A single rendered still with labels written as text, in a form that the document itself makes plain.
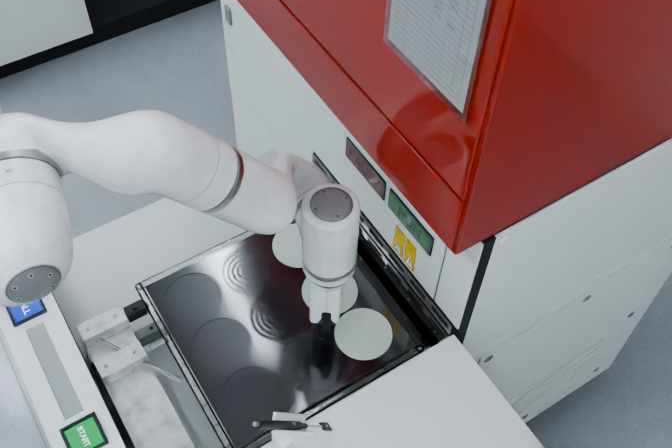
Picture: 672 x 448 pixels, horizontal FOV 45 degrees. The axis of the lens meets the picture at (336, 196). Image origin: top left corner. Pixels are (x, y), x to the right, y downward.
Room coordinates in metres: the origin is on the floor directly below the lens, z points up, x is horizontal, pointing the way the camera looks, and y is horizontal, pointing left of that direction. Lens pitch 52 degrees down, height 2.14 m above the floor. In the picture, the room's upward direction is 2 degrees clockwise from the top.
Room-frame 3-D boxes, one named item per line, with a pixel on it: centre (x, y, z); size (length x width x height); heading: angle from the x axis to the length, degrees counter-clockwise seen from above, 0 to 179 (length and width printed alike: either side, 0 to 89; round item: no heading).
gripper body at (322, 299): (0.69, 0.01, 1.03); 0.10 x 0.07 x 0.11; 178
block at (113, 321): (0.66, 0.39, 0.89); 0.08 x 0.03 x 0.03; 124
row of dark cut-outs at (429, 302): (0.83, -0.08, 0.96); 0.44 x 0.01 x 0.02; 34
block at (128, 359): (0.59, 0.35, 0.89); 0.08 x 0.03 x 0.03; 124
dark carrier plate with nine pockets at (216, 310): (0.69, 0.09, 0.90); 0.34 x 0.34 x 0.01; 34
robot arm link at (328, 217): (0.69, 0.01, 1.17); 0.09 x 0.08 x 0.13; 25
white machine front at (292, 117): (0.98, 0.02, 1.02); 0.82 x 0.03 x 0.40; 34
